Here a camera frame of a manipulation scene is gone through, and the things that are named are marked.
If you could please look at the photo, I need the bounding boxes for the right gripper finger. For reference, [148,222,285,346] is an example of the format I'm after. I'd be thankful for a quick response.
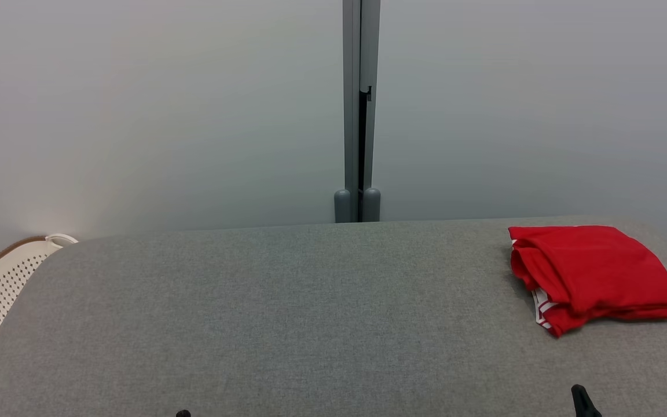
[571,384,603,417]

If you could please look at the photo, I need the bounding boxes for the red shorts with white stripe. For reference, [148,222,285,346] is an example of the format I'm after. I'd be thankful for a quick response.
[507,225,667,338]

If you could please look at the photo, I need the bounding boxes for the grey partition post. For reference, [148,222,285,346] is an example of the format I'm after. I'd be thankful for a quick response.
[334,0,361,224]
[360,0,382,222]

